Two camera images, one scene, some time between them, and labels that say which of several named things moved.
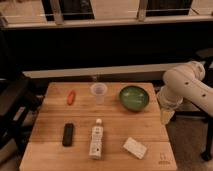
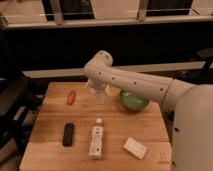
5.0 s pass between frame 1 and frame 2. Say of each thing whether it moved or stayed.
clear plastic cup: stayed
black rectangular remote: stayed
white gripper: moved
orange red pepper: stayed
